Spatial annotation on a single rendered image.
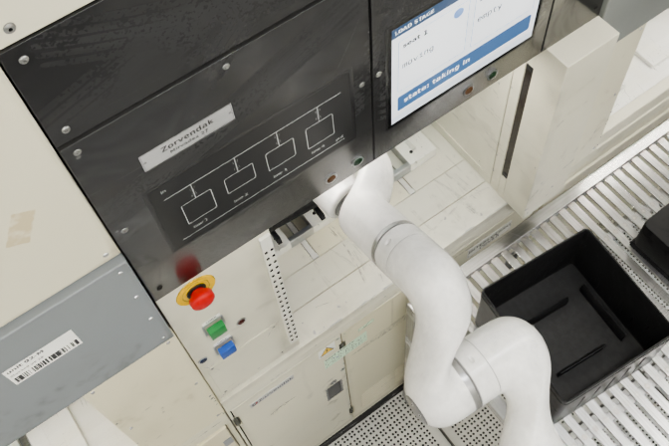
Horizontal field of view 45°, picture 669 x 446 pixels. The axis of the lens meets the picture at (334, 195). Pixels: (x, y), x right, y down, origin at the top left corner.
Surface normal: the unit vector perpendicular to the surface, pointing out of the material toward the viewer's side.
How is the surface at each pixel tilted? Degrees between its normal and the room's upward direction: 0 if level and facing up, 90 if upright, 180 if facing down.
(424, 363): 46
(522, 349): 19
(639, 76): 0
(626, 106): 0
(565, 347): 0
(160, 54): 90
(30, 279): 90
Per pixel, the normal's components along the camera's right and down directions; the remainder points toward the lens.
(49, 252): 0.58, 0.69
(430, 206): -0.06, -0.50
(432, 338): -0.67, 0.08
